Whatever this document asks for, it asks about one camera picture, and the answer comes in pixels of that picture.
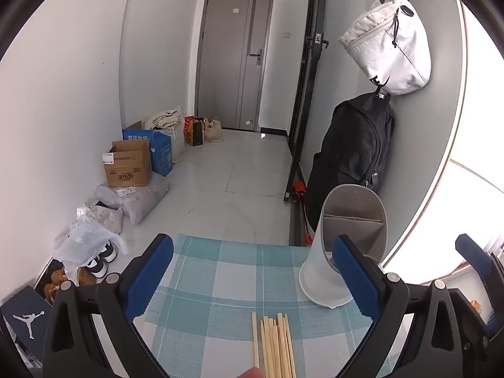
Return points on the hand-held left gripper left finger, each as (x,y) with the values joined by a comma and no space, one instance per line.
(149,275)

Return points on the beige tote bag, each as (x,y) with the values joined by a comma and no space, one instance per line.
(214,130)

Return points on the grey door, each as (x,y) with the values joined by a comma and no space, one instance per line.
(224,67)

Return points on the navy shoe box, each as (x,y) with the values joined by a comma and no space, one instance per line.
(27,315)

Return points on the small grey plastic parcel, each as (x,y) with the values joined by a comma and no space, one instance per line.
(104,195)

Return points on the translucent white plastic bag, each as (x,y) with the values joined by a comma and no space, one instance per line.
(178,145)

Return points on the blue cardboard box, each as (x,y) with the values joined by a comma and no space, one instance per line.
(161,153)

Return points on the white labelled plastic parcel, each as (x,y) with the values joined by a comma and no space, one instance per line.
(102,218)

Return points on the pile of wooden chopsticks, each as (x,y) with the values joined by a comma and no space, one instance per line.
(271,346)

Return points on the cream cloth bag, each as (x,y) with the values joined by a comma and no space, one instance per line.
(165,118)

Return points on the large grey plastic parcel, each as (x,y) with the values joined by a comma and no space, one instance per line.
(141,204)

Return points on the yellow and black bag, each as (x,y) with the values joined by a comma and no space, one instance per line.
(195,134)

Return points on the person's left hand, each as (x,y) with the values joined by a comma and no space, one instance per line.
(248,373)

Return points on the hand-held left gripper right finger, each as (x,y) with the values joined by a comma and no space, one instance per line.
(354,279)

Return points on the crumpled white plastic bag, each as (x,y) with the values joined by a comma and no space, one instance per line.
(84,244)

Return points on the tan suede boot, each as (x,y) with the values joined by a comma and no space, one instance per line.
(86,276)

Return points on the black metal door frame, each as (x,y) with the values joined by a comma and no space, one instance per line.
(311,86)

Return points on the teal checked tablecloth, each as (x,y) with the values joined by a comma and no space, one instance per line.
(220,275)

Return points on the brown cardboard box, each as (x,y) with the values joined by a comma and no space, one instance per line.
(128,165)

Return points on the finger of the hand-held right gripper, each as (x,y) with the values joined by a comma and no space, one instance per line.
(478,262)
(472,319)

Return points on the white utensil holder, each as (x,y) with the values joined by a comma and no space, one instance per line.
(315,277)

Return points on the black and white sneaker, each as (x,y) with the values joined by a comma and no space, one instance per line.
(109,251)
(96,267)

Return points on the red bag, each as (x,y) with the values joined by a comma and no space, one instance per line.
(189,120)

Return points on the black backpack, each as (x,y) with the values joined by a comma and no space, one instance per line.
(346,157)

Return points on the orange tool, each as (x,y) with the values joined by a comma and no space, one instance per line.
(299,189)

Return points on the orange patterned object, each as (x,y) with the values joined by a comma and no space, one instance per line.
(476,306)

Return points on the white fabric bag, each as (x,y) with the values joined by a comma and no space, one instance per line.
(393,47)

